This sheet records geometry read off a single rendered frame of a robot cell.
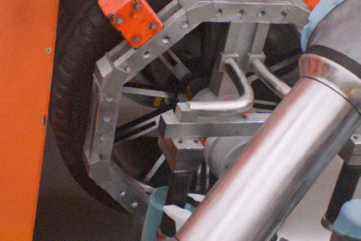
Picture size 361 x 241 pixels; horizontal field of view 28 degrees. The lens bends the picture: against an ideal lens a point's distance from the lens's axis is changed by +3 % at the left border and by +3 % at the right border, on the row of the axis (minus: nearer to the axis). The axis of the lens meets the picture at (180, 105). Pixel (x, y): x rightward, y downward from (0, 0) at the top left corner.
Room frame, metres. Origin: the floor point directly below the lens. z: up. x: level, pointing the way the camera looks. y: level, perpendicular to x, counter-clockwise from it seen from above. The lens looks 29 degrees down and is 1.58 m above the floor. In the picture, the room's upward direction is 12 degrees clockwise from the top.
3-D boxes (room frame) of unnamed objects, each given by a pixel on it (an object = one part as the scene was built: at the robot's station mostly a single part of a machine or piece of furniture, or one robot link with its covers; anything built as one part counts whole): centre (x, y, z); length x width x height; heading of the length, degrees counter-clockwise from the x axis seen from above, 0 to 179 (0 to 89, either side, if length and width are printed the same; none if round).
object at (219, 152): (1.23, -0.11, 0.85); 0.21 x 0.14 x 0.14; 25
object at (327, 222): (1.16, -0.34, 0.83); 0.04 x 0.04 x 0.16
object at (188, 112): (1.15, -0.04, 1.03); 0.19 x 0.18 x 0.11; 25
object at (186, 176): (1.01, -0.03, 0.83); 0.04 x 0.04 x 0.16
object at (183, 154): (1.04, -0.01, 0.93); 0.09 x 0.05 x 0.05; 25
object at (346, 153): (1.18, -0.32, 0.93); 0.09 x 0.05 x 0.05; 25
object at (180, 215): (0.98, -0.05, 0.81); 0.09 x 0.03 x 0.06; 79
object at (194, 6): (1.30, -0.08, 0.85); 0.54 x 0.07 x 0.54; 115
